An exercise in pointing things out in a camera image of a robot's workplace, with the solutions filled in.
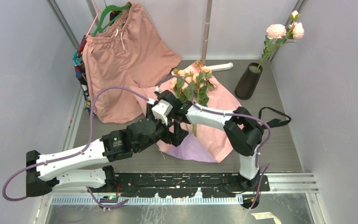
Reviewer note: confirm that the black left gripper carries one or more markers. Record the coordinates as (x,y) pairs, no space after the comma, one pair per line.
(173,134)

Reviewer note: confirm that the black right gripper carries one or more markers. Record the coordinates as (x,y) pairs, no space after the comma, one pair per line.
(169,96)

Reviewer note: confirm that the pink wrapping paper sheet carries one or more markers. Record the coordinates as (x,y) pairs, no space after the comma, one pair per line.
(209,129)

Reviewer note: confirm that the black ribbon gold lettering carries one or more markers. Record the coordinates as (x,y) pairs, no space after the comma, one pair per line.
(276,122)

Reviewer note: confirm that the purple paper flower bouquet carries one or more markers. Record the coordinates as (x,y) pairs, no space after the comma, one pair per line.
(190,149)

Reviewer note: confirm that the orange pink rose stem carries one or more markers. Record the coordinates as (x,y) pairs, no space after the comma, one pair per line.
(203,84)

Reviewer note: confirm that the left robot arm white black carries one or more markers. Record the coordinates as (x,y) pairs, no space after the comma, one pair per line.
(87,166)

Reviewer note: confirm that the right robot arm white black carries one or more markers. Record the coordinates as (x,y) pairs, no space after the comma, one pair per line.
(243,131)

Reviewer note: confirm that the black cylindrical vase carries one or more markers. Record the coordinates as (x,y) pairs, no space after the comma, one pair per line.
(248,81)

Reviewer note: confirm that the peach rose stem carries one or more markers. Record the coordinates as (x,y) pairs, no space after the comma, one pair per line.
(184,90)

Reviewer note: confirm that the white clothes rack stand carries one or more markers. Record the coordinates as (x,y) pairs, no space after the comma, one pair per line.
(218,67)

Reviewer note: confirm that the pink shorts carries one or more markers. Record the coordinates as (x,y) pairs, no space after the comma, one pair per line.
(130,53)

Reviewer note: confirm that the colourful patterned garment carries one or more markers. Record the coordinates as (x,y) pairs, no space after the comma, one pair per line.
(80,73)

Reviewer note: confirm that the green clothes hanger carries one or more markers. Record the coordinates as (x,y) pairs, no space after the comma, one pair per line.
(106,13)

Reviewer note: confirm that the pink artificial rose stem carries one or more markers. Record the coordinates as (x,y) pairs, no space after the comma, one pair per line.
(277,35)

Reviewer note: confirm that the pink clothes hanger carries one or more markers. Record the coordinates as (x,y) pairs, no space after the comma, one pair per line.
(94,11)

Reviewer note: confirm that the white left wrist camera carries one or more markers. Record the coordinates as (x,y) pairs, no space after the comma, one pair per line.
(161,111)

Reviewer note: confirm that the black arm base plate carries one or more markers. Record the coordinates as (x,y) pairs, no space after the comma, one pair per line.
(180,185)

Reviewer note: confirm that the aluminium rail frame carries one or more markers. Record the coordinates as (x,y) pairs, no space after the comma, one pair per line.
(188,198)

